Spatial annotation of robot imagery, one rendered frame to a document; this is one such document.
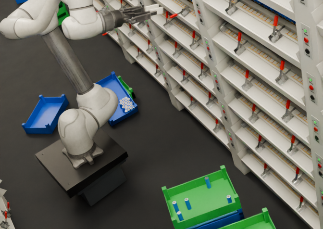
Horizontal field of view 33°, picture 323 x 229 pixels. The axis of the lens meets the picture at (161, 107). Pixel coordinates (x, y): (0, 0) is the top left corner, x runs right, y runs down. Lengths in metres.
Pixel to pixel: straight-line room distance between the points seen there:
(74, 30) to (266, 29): 0.77
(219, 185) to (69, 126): 0.83
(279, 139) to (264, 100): 0.20
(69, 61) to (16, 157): 0.99
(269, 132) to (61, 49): 1.14
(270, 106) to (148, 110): 1.40
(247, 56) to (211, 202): 0.68
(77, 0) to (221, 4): 0.58
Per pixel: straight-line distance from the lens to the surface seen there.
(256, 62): 2.17
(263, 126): 2.45
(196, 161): 3.10
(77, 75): 2.90
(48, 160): 3.08
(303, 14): 1.69
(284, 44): 1.91
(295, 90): 2.02
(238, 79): 2.42
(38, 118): 3.84
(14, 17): 2.75
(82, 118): 2.85
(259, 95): 2.31
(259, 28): 2.01
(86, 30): 2.27
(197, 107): 3.21
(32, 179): 3.43
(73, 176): 2.92
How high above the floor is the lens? 2.23
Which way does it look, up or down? 40 degrees down
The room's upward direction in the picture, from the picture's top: 19 degrees counter-clockwise
